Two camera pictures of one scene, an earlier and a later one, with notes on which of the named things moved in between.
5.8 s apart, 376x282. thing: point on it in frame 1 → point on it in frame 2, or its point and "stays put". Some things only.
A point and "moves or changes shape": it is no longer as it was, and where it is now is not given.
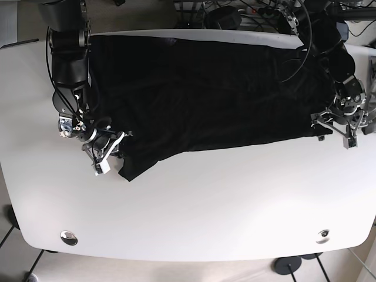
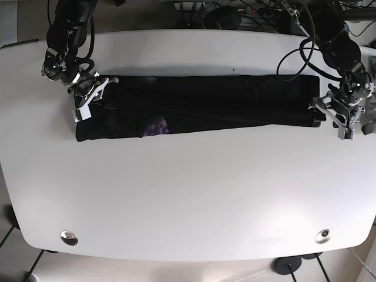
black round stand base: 281,264 stays put
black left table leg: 14,221 stays put
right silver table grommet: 323,236 stays put
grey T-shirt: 370,128 stays put
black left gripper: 104,145 → 90,89
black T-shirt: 168,96 moves or changes shape
